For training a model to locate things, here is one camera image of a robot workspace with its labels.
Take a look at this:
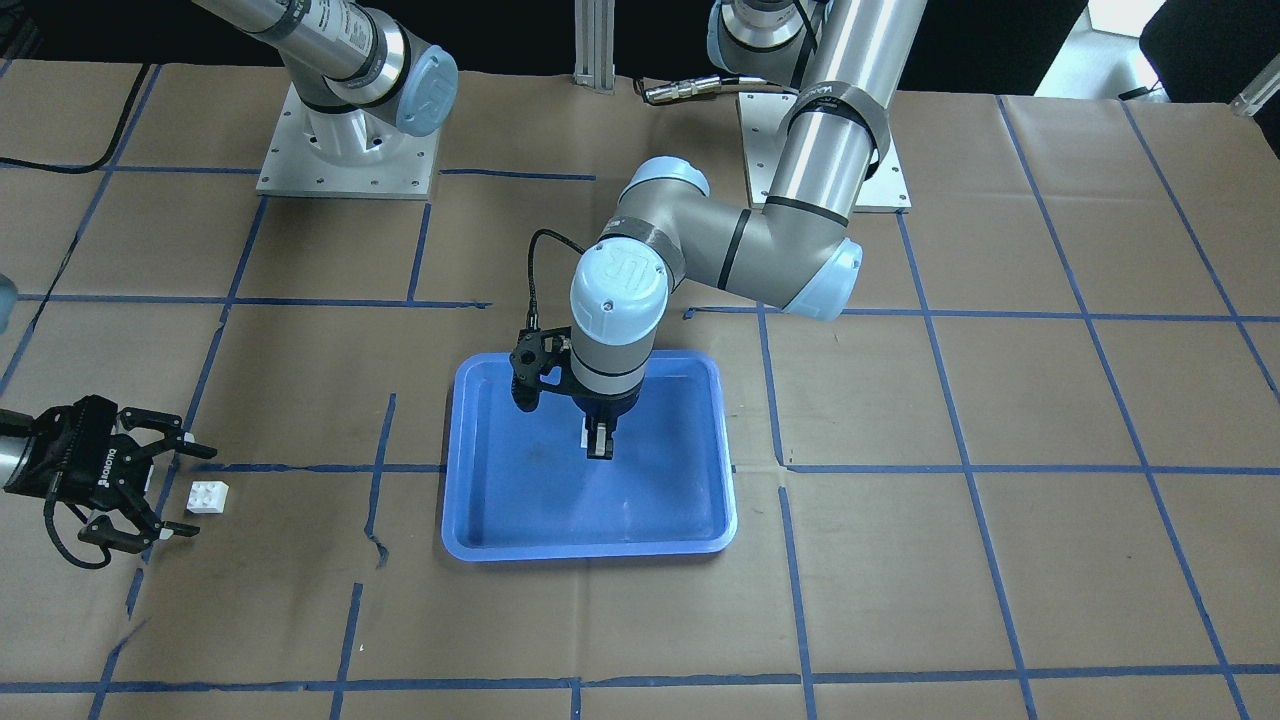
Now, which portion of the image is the white toy block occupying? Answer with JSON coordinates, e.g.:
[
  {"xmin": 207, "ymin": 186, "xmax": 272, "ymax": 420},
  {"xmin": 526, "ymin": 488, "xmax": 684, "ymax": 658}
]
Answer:
[
  {"xmin": 581, "ymin": 418, "xmax": 613, "ymax": 452},
  {"xmin": 186, "ymin": 480, "xmax": 230, "ymax": 515}
]

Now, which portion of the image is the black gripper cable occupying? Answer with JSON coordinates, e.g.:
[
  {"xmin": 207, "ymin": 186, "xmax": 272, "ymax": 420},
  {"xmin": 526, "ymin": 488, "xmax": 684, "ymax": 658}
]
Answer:
[
  {"xmin": 42, "ymin": 470, "xmax": 113, "ymax": 571},
  {"xmin": 526, "ymin": 229, "xmax": 591, "ymax": 331}
]

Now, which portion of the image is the aluminium frame post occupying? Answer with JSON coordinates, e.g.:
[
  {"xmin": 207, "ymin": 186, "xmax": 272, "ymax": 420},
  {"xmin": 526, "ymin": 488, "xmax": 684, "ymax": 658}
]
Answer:
[{"xmin": 572, "ymin": 0, "xmax": 616, "ymax": 95}]

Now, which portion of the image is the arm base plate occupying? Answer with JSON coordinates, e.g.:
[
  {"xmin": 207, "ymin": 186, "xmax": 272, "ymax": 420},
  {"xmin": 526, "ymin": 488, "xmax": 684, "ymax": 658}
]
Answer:
[
  {"xmin": 737, "ymin": 92, "xmax": 913, "ymax": 213},
  {"xmin": 256, "ymin": 86, "xmax": 442, "ymax": 201}
]

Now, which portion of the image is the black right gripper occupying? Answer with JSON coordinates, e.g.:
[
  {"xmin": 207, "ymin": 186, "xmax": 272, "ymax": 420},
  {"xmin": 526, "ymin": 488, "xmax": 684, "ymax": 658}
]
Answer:
[{"xmin": 3, "ymin": 395, "xmax": 218, "ymax": 553}]

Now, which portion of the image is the blue plastic tray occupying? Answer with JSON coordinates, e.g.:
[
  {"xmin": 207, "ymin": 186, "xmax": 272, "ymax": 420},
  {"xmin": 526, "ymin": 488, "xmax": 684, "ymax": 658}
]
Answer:
[{"xmin": 442, "ymin": 350, "xmax": 739, "ymax": 562}]

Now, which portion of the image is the black floor cable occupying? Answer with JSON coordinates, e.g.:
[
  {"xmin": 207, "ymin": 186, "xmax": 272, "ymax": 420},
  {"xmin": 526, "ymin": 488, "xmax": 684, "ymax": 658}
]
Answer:
[{"xmin": 0, "ymin": 61, "xmax": 151, "ymax": 176}]

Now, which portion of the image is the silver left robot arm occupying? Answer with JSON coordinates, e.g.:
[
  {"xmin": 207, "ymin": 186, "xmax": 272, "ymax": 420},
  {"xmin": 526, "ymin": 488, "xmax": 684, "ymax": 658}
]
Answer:
[{"xmin": 509, "ymin": 1, "xmax": 925, "ymax": 460}]

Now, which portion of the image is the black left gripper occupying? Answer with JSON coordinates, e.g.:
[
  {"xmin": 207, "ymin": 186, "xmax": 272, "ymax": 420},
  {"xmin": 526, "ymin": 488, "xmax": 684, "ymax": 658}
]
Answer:
[{"xmin": 509, "ymin": 327, "xmax": 643, "ymax": 461}]

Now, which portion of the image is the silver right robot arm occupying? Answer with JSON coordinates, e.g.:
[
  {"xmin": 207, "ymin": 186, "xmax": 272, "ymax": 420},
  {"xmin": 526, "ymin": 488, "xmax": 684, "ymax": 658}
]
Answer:
[{"xmin": 3, "ymin": 1, "xmax": 460, "ymax": 569}]

